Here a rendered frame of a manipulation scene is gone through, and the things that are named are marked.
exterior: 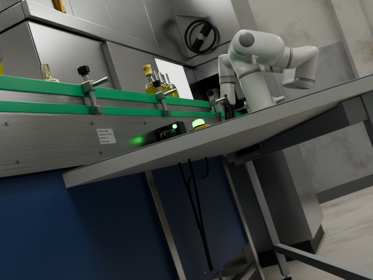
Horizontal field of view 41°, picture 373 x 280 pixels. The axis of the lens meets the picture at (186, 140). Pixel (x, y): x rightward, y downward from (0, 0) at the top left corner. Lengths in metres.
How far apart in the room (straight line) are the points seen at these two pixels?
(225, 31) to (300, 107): 2.06
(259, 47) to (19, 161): 1.16
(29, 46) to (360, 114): 1.09
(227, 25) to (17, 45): 1.68
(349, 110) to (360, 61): 4.53
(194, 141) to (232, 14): 2.14
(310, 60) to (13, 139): 1.39
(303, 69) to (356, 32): 3.80
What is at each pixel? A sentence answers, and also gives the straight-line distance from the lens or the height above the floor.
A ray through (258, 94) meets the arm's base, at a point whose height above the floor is 0.88.
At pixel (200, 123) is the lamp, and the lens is 1.82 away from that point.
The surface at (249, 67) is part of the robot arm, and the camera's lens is 1.95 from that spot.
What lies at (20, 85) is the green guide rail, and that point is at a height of 0.94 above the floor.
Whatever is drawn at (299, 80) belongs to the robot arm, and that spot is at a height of 0.90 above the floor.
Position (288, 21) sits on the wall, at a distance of 5.74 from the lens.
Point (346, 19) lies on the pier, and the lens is 5.87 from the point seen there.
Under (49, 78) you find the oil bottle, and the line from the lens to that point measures 1.63.
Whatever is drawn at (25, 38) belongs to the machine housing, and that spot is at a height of 1.28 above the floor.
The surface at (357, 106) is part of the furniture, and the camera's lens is 1.26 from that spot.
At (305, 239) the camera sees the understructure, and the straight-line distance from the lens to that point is 3.11.
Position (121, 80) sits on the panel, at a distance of 2.13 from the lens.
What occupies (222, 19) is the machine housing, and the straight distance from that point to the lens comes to 3.20.
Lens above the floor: 0.64
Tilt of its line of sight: 5 degrees up
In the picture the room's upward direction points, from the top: 18 degrees counter-clockwise
